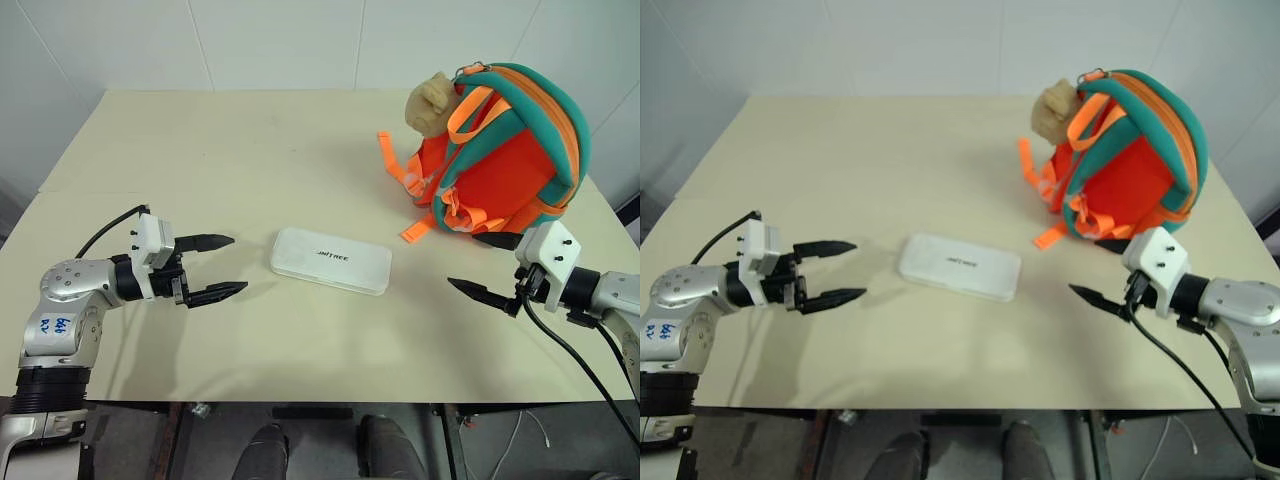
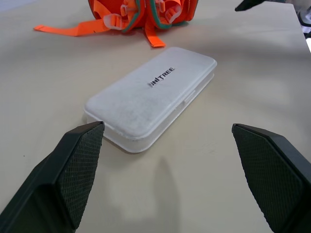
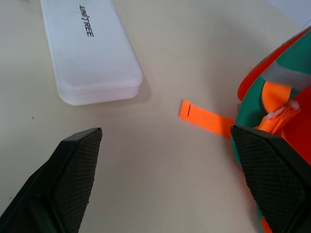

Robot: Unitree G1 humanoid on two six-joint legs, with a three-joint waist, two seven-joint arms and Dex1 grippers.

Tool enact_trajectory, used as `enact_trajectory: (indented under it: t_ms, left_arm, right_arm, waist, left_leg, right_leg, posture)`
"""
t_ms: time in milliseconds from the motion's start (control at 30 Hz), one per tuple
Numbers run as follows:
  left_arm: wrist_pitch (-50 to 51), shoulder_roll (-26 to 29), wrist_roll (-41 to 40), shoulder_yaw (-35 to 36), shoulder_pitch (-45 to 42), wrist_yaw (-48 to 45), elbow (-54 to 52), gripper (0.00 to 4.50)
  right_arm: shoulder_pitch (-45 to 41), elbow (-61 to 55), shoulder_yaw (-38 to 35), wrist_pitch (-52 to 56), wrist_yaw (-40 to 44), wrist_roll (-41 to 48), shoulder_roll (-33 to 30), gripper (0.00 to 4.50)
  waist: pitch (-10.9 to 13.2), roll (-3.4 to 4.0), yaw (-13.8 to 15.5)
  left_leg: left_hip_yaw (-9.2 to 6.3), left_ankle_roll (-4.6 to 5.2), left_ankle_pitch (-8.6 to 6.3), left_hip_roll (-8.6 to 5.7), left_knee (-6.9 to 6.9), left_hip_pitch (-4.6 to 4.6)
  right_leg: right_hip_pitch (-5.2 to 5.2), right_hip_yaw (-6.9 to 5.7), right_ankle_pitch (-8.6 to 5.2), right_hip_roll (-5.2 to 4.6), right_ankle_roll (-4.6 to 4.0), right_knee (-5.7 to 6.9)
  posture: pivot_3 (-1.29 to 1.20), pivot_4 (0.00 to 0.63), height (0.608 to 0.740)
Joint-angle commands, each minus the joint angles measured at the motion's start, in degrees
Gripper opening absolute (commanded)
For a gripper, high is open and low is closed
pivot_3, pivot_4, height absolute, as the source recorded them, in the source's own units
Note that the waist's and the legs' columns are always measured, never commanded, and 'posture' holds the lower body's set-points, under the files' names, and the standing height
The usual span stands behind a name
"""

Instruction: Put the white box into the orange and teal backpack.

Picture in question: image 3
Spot teal pouch with orange zipper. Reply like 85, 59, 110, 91
179, 26, 311, 233

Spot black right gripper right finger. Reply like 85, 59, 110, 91
230, 125, 311, 233

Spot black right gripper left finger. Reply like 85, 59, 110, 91
0, 127, 103, 233

